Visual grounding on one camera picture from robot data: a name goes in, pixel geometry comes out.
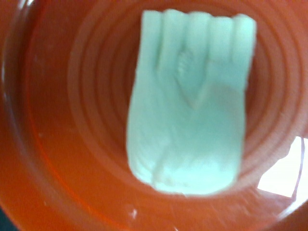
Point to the white toy vegetable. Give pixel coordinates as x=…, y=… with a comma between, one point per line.
x=186, y=118

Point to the orange plastic plate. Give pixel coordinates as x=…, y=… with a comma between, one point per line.
x=66, y=75

